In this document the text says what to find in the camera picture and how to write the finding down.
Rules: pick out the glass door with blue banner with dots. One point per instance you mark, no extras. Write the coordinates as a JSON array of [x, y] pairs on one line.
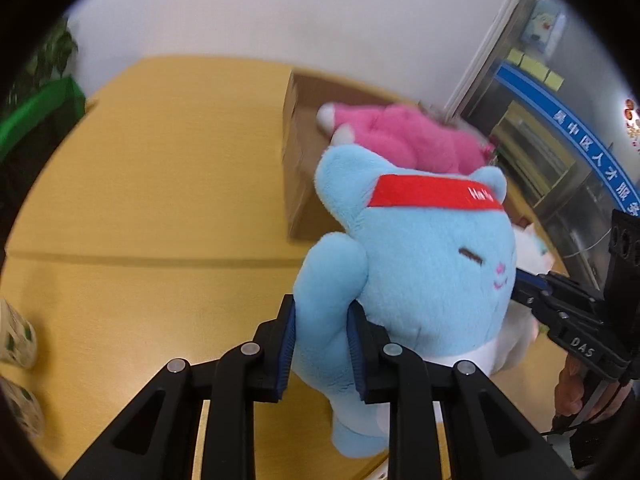
[[565, 125]]

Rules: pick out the green potted plant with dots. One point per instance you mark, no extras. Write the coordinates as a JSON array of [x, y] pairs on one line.
[[47, 60]]

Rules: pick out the green bin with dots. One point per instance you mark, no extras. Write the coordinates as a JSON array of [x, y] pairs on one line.
[[45, 110]]

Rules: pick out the white patterned shoe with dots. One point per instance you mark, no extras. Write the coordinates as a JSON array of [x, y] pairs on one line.
[[15, 335], [22, 405]]

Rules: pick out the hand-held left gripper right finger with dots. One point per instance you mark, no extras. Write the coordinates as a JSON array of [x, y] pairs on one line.
[[357, 355]]

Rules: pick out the cardboard box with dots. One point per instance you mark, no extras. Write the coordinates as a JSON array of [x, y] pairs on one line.
[[300, 160]]

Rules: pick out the white plush toy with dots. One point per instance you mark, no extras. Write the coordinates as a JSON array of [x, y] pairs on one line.
[[525, 310]]

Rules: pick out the pink plush toy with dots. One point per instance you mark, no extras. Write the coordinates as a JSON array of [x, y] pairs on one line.
[[425, 135]]

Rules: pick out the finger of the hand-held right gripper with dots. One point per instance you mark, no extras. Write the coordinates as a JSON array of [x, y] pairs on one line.
[[537, 287], [580, 342]]

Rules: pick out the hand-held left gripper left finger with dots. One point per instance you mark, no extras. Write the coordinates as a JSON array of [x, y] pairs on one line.
[[286, 345]]

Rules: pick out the cartoon wall poster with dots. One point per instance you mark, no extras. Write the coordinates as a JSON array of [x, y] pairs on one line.
[[542, 22]]

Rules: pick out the wooden desktop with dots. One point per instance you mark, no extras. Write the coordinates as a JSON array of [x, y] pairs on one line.
[[150, 200]]

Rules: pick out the person's right hand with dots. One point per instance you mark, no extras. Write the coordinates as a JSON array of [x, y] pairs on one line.
[[570, 390]]

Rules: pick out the blue plush cat toy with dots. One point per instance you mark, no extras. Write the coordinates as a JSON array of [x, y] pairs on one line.
[[430, 270]]

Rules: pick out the yellow sticky note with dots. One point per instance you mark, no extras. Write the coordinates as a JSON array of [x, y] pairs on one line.
[[533, 66], [554, 80], [516, 55]]

